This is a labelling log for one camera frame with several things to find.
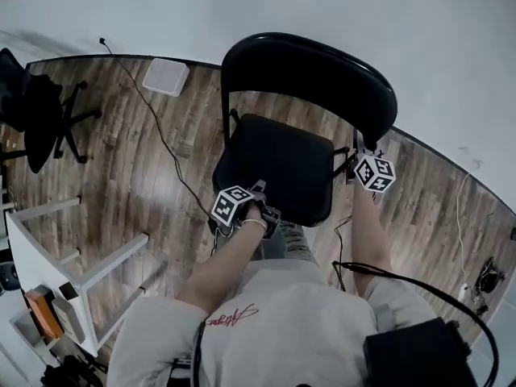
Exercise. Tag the black equipment pile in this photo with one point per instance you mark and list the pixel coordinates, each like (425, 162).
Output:
(72, 371)

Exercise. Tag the person's grey sweatshirt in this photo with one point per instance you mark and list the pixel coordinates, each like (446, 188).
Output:
(262, 329)

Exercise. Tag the small black box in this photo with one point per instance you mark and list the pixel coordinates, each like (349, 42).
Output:
(68, 291)

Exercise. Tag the white power adapter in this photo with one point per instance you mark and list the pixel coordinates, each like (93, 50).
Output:
(463, 292)

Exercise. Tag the white square box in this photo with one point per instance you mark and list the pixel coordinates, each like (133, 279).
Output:
(166, 77)

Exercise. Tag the black folding chair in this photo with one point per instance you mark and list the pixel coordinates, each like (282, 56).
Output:
(278, 163)

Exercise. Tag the grey box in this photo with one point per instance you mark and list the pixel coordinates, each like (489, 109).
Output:
(68, 319)

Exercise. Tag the white table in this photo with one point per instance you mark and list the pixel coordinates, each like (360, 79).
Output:
(48, 256)

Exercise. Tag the orange box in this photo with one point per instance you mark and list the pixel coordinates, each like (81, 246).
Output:
(42, 313)

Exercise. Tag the black round object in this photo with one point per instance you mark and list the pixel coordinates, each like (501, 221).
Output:
(8, 276)

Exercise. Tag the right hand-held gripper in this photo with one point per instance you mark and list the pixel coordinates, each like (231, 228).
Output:
(375, 173)

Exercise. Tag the person's left forearm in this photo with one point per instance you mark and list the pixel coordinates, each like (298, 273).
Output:
(225, 264)

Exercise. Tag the black pack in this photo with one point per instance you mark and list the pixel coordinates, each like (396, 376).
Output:
(419, 353)

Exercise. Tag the black office chair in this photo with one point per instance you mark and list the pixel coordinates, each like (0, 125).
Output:
(36, 111)

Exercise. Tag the person's right forearm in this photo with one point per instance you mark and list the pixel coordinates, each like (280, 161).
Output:
(369, 232)

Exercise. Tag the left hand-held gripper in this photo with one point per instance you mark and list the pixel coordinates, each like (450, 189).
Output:
(227, 208)

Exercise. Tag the person's leg in jeans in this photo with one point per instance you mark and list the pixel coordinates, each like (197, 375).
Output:
(288, 242)

